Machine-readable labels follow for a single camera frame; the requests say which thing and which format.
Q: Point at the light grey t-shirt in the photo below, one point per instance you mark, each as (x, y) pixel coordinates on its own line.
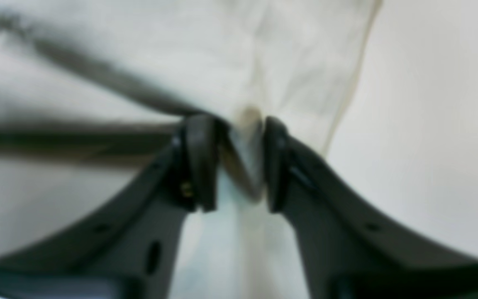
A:
(119, 67)

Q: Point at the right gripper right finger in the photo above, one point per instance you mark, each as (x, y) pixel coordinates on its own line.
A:
(348, 248)

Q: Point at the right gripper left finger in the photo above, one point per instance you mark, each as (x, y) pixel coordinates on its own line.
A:
(127, 248)

